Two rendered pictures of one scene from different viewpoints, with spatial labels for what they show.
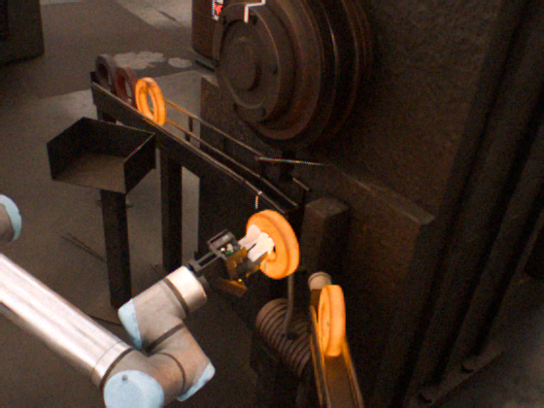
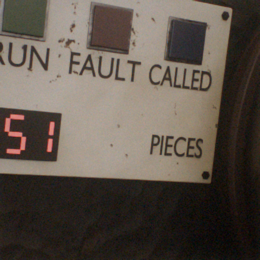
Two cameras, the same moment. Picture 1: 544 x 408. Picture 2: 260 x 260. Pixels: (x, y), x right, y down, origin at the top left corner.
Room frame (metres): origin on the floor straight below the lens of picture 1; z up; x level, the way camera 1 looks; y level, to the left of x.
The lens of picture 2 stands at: (1.56, 0.68, 1.14)
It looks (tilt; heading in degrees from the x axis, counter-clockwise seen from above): 3 degrees down; 287
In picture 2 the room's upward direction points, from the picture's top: 6 degrees clockwise
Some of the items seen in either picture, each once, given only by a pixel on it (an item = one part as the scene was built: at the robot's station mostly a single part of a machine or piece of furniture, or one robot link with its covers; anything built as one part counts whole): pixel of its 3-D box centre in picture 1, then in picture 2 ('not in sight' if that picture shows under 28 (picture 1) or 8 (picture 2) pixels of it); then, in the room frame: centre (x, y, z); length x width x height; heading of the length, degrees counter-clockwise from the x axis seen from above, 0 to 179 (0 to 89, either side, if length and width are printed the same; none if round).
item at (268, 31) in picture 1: (250, 63); not in sight; (1.35, 0.11, 1.11); 0.28 x 0.06 x 0.28; 42
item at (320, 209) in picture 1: (323, 240); not in sight; (1.25, -0.13, 0.68); 0.11 x 0.08 x 0.24; 132
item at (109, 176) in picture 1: (110, 228); not in sight; (1.60, 0.57, 0.36); 0.26 x 0.20 x 0.72; 77
